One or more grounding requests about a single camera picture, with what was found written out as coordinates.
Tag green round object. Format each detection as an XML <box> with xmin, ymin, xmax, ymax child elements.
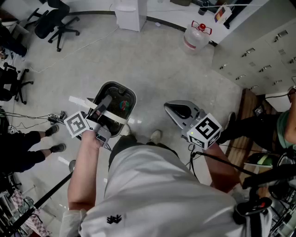
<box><xmin>244</xmin><ymin>152</ymin><xmax>281</xmax><ymax>168</ymax></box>

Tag black controller with red button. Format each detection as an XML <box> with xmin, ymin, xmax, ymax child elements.
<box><xmin>233</xmin><ymin>196</ymin><xmax>274</xmax><ymax>225</ymax></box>

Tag black floor cable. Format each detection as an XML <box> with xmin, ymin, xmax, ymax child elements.
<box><xmin>0</xmin><ymin>110</ymin><xmax>50</xmax><ymax>131</ymax></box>

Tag thick black cable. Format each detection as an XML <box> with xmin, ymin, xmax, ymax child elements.
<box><xmin>195</xmin><ymin>150</ymin><xmax>296</xmax><ymax>189</ymax></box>

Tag paper bag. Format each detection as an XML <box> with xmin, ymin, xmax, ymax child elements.
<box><xmin>213</xmin><ymin>5</ymin><xmax>233</xmax><ymax>24</ymax></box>

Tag person's dark shorts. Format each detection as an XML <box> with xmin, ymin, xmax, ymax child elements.
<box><xmin>108</xmin><ymin>134</ymin><xmax>179</xmax><ymax>172</ymax></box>

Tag black office chair with armrests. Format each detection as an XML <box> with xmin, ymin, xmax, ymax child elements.
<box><xmin>23</xmin><ymin>7</ymin><xmax>50</xmax><ymax>30</ymax></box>

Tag beige shoe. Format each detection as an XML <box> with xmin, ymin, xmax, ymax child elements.
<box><xmin>149</xmin><ymin>129</ymin><xmax>163</xmax><ymax>143</ymax></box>
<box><xmin>120</xmin><ymin>123</ymin><xmax>132</xmax><ymax>137</ymax></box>

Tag white water dispenser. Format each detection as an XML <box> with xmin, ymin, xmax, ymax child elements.
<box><xmin>114</xmin><ymin>0</ymin><xmax>147</xmax><ymax>33</ymax></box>

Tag person's left forearm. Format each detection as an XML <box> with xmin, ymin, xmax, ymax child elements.
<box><xmin>67</xmin><ymin>128</ymin><xmax>105</xmax><ymax>212</ymax></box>

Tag black device with cables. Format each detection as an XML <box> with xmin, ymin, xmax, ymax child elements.
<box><xmin>47</xmin><ymin>110</ymin><xmax>68</xmax><ymax>125</ymax></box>

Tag person's right forearm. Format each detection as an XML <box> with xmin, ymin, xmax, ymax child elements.
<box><xmin>204</xmin><ymin>141</ymin><xmax>240</xmax><ymax>194</ymax></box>

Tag white floor cable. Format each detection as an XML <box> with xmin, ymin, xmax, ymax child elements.
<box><xmin>29</xmin><ymin>25</ymin><xmax>120</xmax><ymax>74</ymax></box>

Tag clear water jug red cap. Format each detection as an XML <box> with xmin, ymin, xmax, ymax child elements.
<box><xmin>183</xmin><ymin>20</ymin><xmax>213</xmax><ymax>56</ymax></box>

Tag black mesh office chair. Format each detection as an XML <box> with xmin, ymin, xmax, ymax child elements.
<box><xmin>0</xmin><ymin>62</ymin><xmax>35</xmax><ymax>106</ymax></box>

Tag person's white shirt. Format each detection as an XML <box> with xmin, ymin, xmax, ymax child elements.
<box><xmin>59</xmin><ymin>145</ymin><xmax>273</xmax><ymax>237</ymax></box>

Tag brown wooden platform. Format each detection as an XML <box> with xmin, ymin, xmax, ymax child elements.
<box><xmin>225</xmin><ymin>88</ymin><xmax>281</xmax><ymax>186</ymax></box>

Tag checkered cloth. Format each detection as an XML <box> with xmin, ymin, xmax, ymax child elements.
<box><xmin>10</xmin><ymin>189</ymin><xmax>50</xmax><ymax>237</ymax></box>

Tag tall black office chair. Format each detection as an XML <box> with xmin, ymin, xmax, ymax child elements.
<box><xmin>34</xmin><ymin>0</ymin><xmax>81</xmax><ymax>53</ymax></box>

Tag black pole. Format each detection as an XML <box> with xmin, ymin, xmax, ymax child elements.
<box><xmin>0</xmin><ymin>171</ymin><xmax>75</xmax><ymax>235</ymax></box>

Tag grey locker cabinet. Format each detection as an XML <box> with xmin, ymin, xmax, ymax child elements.
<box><xmin>212</xmin><ymin>17</ymin><xmax>296</xmax><ymax>96</ymax></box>

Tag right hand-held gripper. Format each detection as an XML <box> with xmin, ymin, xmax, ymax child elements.
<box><xmin>164</xmin><ymin>100</ymin><xmax>223</xmax><ymax>150</ymax></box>

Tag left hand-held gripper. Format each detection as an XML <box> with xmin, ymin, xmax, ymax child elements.
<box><xmin>64</xmin><ymin>94</ymin><xmax>113</xmax><ymax>149</ymax></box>

